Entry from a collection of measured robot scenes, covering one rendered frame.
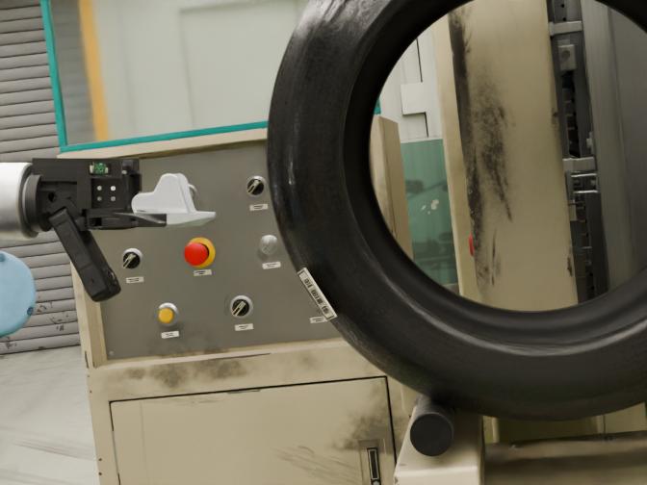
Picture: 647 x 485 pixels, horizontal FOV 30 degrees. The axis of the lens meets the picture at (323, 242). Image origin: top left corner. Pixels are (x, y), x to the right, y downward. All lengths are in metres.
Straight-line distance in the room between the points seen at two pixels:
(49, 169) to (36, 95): 9.17
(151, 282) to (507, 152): 0.75
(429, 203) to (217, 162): 8.41
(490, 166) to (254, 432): 0.68
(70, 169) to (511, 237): 0.58
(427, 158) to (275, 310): 8.41
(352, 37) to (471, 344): 0.33
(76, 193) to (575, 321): 0.62
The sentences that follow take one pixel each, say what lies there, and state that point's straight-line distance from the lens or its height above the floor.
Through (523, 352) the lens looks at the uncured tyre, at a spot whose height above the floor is 0.98.
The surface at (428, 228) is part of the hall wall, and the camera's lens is 10.43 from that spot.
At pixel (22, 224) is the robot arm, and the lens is 1.42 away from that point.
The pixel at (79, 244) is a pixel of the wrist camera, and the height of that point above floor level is 1.13.
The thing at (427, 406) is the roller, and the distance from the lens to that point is 1.30.
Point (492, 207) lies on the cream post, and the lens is 1.60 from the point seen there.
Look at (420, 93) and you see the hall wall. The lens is 10.44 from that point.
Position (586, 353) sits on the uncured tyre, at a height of 0.97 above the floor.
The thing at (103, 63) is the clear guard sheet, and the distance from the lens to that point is 2.09.
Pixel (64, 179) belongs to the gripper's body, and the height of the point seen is 1.21.
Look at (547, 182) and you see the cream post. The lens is 1.60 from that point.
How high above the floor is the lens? 1.18
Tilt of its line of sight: 3 degrees down
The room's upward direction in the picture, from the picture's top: 7 degrees counter-clockwise
